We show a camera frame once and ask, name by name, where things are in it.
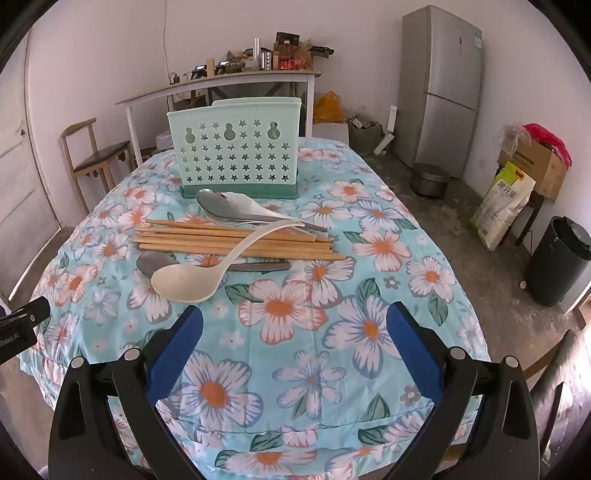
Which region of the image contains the white door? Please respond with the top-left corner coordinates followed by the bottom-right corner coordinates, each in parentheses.
top-left (0, 60), bottom-right (62, 296)

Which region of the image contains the small white spoon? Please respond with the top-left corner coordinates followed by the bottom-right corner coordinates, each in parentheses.
top-left (225, 193), bottom-right (306, 224)

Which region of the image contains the metal spoon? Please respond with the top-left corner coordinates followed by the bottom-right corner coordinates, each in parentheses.
top-left (196, 188), bottom-right (328, 232)
top-left (136, 251), bottom-right (291, 278)

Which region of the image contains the white frame table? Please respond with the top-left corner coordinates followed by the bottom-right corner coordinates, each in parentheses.
top-left (115, 69), bottom-right (322, 168)

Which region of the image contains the white and green rice bag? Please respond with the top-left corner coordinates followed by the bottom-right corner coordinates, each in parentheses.
top-left (471, 161), bottom-right (537, 252)

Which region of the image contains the green sack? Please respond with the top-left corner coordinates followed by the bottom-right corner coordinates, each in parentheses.
top-left (346, 117), bottom-right (385, 155)

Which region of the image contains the dark cloth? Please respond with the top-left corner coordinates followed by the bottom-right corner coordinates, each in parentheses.
top-left (531, 330), bottom-right (591, 467)

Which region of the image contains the dark rice cooker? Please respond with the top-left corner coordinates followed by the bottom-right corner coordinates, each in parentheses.
top-left (411, 162), bottom-right (451, 199)

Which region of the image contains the cardboard box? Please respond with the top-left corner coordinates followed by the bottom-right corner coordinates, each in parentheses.
top-left (498, 136), bottom-right (568, 202)

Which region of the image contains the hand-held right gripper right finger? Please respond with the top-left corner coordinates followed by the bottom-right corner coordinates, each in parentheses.
top-left (385, 301), bottom-right (541, 480)

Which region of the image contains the grey refrigerator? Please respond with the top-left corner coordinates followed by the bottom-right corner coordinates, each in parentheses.
top-left (392, 4), bottom-right (485, 179)

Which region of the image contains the red plastic bag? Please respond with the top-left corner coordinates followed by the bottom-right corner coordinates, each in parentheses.
top-left (523, 123), bottom-right (573, 168)

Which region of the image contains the white box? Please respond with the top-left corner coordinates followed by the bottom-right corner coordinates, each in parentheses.
top-left (313, 122), bottom-right (350, 146)

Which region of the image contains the black trash can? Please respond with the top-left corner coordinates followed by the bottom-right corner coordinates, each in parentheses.
top-left (523, 216), bottom-right (591, 308)

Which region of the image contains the white plastic ladle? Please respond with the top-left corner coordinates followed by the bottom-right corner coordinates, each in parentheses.
top-left (151, 219), bottom-right (306, 304)

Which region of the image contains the pale green utensil holder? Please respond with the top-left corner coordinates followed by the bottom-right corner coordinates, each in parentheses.
top-left (166, 98), bottom-right (303, 200)

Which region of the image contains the wooden chair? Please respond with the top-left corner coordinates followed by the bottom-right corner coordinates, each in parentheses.
top-left (61, 117), bottom-right (136, 214)

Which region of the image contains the floral blue blanket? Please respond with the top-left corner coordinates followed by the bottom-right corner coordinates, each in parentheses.
top-left (28, 137), bottom-right (492, 480)

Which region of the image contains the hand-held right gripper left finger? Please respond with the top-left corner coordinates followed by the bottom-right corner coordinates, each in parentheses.
top-left (48, 305), bottom-right (206, 480)

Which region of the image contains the bundle of wooden chopsticks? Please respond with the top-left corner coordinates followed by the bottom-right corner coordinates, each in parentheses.
top-left (133, 219), bottom-right (347, 261)

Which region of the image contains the yellow plastic bag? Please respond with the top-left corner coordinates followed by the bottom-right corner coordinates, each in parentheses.
top-left (314, 91), bottom-right (345, 124)

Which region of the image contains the white tube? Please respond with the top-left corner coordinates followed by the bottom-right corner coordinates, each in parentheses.
top-left (374, 106), bottom-right (399, 156)

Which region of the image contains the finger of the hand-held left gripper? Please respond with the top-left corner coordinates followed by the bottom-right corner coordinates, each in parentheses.
top-left (7, 298), bottom-right (50, 324)

